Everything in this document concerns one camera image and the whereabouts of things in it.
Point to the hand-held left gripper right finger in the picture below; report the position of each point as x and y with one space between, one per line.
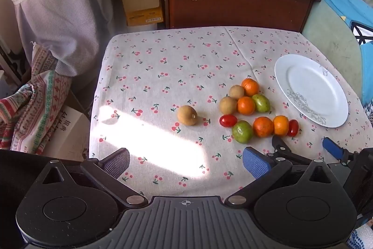
256 163

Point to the brown longan fruit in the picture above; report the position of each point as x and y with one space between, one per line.
187 115

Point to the small orange mandarin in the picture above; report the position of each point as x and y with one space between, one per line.
281 125
246 105
250 86

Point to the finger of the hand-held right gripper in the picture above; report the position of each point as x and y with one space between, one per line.
335 149
281 147

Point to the red cherry tomato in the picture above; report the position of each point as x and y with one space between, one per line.
226 121
293 128

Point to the blue printed blanket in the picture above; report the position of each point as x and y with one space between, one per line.
343 1

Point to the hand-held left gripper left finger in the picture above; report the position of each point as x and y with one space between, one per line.
118 163

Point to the striped patterned cloth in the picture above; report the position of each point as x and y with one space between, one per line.
35 109

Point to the dark orange mandarin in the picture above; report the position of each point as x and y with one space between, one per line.
263 126

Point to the cherry print tablecloth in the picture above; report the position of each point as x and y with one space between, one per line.
163 85

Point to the white plate with flower drawing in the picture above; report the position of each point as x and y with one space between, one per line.
311 85

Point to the brown kiwi plate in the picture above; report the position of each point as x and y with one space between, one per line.
236 92
228 105

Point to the green lime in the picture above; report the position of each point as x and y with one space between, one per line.
261 103
242 131

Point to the grey checked cloth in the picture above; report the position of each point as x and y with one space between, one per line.
64 33

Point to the person's patterned clothing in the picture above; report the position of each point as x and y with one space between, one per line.
362 237

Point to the white printed cardboard box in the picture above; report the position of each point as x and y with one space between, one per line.
70 135

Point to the pale green bed sheet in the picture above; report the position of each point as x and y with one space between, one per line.
329 33

